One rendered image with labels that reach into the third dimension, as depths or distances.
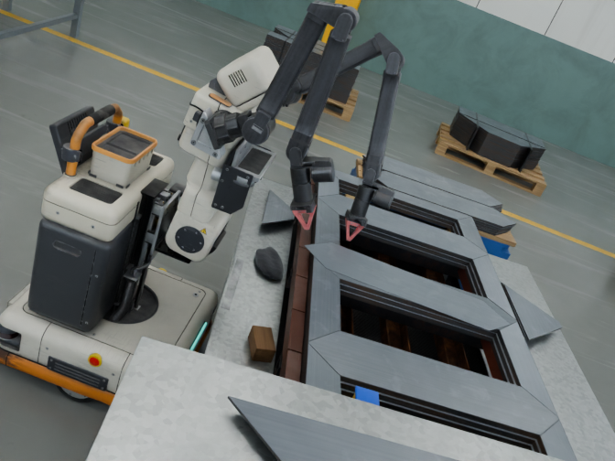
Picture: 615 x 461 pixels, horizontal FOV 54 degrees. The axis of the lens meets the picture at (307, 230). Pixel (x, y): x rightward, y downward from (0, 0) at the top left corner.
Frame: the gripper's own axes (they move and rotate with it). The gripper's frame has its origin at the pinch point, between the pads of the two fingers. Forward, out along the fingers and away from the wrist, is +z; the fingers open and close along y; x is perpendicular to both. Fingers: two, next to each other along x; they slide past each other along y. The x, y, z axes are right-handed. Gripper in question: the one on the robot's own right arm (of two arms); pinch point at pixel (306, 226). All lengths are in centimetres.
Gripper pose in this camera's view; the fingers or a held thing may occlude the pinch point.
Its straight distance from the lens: 182.8
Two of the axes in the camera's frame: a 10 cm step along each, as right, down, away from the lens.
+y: 1.6, -4.2, 8.9
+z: 1.0, 9.1, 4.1
